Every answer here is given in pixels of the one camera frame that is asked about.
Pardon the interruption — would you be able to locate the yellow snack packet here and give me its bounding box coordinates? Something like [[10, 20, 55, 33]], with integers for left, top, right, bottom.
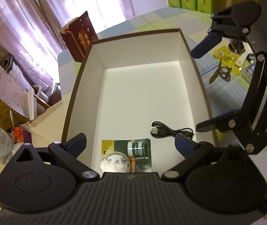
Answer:
[[213, 46, 242, 75]]

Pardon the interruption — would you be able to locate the leopard print hair clip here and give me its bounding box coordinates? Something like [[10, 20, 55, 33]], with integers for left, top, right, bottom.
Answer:
[[209, 60, 232, 84]]

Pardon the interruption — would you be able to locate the black USB cable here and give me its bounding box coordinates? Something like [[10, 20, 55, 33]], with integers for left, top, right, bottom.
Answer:
[[149, 120, 195, 140]]

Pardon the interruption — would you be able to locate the green balm blister card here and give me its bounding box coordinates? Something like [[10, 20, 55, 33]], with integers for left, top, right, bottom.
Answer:
[[100, 139, 152, 173]]

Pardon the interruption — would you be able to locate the dark velvet scrunchie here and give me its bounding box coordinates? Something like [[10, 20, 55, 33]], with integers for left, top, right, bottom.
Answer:
[[228, 39, 245, 55]]

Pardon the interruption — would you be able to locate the white ceramic soup spoon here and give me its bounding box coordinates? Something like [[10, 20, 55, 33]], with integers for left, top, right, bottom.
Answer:
[[235, 51, 249, 67]]

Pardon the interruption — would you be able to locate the blue dental floss box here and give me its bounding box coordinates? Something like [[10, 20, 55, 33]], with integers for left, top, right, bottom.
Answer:
[[241, 63, 256, 85]]

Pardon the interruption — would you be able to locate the cardboard box of clutter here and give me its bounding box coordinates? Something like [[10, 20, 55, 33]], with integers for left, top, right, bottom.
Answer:
[[0, 54, 62, 130]]

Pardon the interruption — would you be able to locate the brown cardboard storage box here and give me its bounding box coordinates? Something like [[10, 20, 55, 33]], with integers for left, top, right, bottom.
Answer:
[[62, 29, 211, 174]]

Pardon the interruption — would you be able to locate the red gift bag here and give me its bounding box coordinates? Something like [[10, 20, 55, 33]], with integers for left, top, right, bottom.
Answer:
[[60, 11, 98, 62]]

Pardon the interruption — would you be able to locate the purple curtain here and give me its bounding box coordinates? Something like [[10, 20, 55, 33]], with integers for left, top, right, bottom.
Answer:
[[0, 0, 167, 88]]

